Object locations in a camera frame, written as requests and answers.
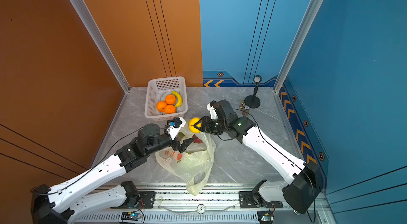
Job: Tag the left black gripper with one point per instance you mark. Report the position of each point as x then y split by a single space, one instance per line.
176 145

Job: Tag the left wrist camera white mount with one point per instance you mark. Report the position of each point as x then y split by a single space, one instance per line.
174 126

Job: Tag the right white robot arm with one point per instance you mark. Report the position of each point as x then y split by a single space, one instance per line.
302 181

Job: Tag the small brown cork cylinder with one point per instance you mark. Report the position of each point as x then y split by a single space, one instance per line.
245 110

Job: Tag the right green circuit board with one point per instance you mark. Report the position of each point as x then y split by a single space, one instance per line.
265 217

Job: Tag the yellow lemon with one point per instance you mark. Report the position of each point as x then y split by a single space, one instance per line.
195 125

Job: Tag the translucent printed plastic bag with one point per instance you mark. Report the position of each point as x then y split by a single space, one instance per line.
195 164

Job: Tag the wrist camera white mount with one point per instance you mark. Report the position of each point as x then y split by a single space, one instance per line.
174 126
211 109

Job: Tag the left green circuit board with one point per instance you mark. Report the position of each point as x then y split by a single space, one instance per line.
131 216

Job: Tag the green circuit board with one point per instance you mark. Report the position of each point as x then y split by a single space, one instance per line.
131 216
265 217

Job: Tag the yellow banana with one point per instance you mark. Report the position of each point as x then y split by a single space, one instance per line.
179 99

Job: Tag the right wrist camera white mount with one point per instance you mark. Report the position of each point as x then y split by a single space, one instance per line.
211 109

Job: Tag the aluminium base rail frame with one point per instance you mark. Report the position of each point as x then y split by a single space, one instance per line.
215 204

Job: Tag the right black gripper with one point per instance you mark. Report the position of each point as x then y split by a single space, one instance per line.
205 126

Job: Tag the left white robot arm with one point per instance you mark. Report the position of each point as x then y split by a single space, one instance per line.
66 202

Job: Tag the black round-base lamp stand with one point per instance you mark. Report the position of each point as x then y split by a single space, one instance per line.
252 101

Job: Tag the white perforated plastic basket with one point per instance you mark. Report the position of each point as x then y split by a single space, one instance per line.
158 90

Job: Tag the orange mandarin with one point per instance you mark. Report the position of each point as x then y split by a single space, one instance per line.
170 99
161 105
170 109

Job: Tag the pink dragon fruit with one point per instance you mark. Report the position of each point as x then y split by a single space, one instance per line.
197 140

